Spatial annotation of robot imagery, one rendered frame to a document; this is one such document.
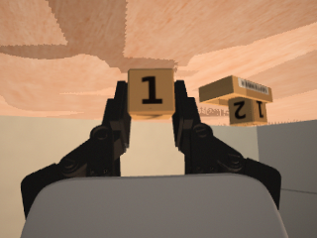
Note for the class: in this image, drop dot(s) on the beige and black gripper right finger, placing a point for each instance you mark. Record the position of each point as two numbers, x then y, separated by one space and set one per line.
202 151

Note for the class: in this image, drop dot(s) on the wooden number cube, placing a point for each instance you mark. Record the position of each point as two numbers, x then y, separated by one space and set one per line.
151 93
246 112

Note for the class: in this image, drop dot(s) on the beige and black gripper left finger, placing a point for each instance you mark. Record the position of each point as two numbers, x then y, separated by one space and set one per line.
99 156

